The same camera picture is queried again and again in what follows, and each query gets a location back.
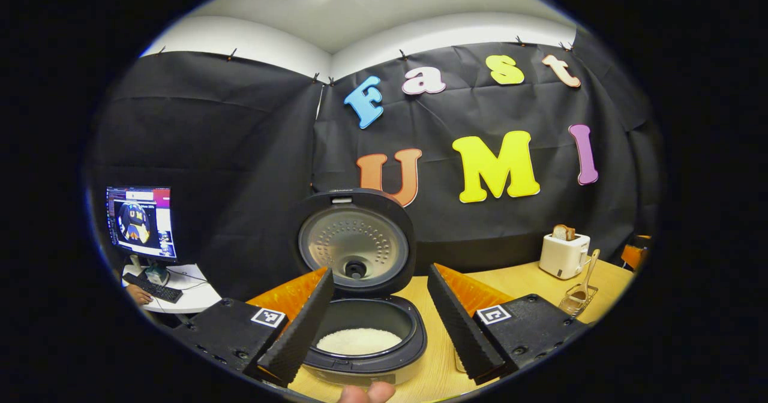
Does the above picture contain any wooden spoon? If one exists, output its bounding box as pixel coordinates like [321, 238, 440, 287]
[567, 248, 601, 303]

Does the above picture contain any clear chopstick holder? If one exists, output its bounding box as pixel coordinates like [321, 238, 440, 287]
[558, 283, 599, 318]

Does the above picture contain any black keyboard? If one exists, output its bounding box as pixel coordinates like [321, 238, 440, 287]
[122, 272, 184, 303]

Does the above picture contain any small teal box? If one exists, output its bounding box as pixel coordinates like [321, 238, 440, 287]
[144, 264, 172, 287]

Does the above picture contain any black backdrop cloth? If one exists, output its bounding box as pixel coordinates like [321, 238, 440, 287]
[87, 28, 664, 302]

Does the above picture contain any computer monitor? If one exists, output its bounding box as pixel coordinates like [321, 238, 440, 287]
[106, 186, 178, 263]

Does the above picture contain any black and white rice cooker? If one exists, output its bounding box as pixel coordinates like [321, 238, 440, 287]
[288, 188, 428, 386]

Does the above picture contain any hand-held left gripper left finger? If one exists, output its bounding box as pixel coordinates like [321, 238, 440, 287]
[174, 267, 335, 387]

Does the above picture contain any white toaster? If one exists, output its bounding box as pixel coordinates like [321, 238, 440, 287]
[539, 232, 591, 280]

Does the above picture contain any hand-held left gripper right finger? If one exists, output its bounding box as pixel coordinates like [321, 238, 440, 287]
[426, 263, 589, 386]

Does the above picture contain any white rice heap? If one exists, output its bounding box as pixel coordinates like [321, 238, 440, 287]
[316, 328, 403, 356]

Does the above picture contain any white side desk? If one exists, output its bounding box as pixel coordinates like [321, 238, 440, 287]
[122, 263, 223, 315]

